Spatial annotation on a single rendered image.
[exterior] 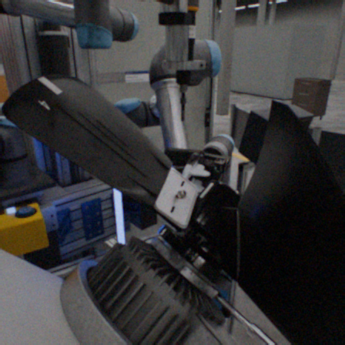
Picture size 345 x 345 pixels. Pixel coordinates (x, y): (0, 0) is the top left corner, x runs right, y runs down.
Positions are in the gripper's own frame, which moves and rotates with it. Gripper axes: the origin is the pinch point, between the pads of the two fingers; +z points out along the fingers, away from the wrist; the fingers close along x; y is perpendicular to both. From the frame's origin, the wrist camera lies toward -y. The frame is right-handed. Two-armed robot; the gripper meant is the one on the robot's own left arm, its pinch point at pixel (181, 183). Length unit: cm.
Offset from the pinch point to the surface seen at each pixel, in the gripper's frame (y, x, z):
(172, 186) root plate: 4.5, -9.1, 19.4
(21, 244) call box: -35.2, 20.6, 15.0
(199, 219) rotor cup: 9.7, -5.6, 20.7
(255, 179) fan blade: 16.8, -18.5, 30.9
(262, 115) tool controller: 11, -7, -56
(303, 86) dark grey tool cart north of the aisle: 49, 41, -686
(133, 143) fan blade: -2.0, -15.2, 20.7
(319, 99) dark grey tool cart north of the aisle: 86, 62, -673
